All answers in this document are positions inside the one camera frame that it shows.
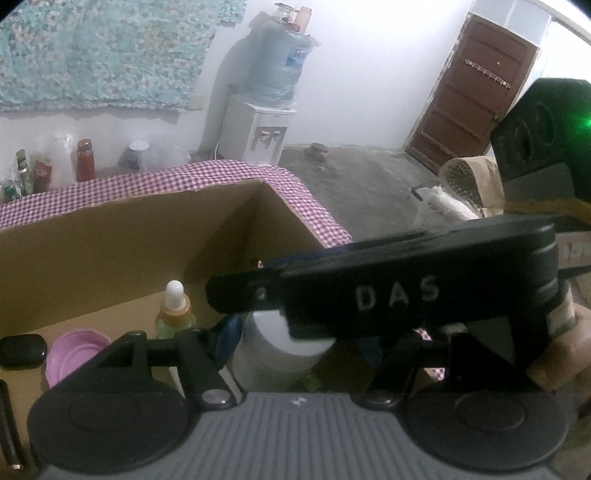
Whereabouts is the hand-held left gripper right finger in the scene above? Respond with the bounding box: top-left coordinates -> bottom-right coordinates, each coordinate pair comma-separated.
359,331 -> 525,409

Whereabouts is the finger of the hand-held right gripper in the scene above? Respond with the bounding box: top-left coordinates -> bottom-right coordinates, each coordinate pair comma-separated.
205,270 -> 289,315
267,251 -> 326,270

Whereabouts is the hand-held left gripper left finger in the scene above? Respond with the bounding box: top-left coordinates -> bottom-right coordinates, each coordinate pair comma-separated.
99,315 -> 245,411

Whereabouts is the white plastic bottle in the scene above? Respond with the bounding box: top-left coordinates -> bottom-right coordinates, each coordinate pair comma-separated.
232,309 -> 339,393

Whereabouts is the green dropper bottle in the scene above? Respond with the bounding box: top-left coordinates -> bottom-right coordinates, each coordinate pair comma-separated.
154,280 -> 199,340

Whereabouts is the brown cardboard box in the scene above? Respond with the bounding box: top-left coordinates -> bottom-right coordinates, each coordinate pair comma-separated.
0,179 -> 444,469

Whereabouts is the black rounded case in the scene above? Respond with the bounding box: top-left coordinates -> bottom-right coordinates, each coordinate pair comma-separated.
0,335 -> 48,370

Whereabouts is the black oblong object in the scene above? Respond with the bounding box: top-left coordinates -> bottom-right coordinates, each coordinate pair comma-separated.
0,378 -> 26,469

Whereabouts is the person's right hand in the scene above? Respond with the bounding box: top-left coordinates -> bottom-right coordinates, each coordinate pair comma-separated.
529,298 -> 591,393

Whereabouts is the white cloth bundle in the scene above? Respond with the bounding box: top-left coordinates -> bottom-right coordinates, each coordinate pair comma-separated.
413,185 -> 481,227

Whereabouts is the beige woven bag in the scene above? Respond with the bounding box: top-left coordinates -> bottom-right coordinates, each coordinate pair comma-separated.
438,155 -> 504,217

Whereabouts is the white water dispenser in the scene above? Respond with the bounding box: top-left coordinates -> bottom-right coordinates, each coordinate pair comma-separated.
218,95 -> 296,167

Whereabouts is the brown wooden door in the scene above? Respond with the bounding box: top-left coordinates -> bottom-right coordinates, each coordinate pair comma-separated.
404,13 -> 541,174

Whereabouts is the blue water jug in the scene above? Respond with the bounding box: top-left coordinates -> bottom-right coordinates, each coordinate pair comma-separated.
245,21 -> 319,107

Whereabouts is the red bottle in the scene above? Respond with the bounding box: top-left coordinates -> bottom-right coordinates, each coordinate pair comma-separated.
75,138 -> 97,182

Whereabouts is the metal hook rack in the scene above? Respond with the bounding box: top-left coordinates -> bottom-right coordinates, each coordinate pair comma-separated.
464,58 -> 511,88

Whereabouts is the clear plastic container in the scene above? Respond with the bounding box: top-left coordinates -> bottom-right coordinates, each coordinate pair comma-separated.
44,134 -> 77,185

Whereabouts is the red can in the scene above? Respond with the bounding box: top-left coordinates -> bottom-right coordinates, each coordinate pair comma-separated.
31,157 -> 51,192

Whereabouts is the teal patterned wall cloth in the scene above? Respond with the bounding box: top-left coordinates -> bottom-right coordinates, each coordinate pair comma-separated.
0,0 -> 247,112

